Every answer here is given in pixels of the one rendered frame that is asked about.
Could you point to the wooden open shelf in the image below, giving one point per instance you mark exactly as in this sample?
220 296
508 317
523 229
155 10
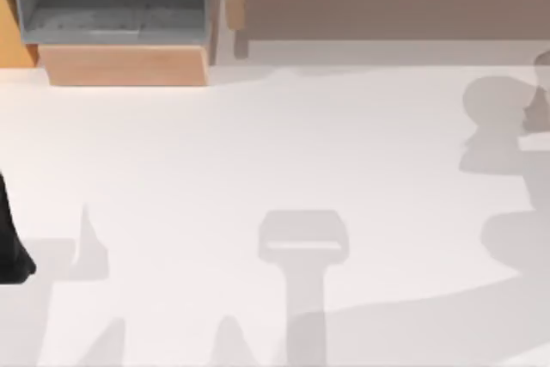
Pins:
386 1

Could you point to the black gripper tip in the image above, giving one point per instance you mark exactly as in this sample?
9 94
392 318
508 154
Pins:
12 251

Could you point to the wooden cupboard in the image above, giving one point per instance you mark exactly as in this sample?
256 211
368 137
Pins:
13 32

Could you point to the pale wooden drawer front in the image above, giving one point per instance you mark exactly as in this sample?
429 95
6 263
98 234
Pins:
124 65

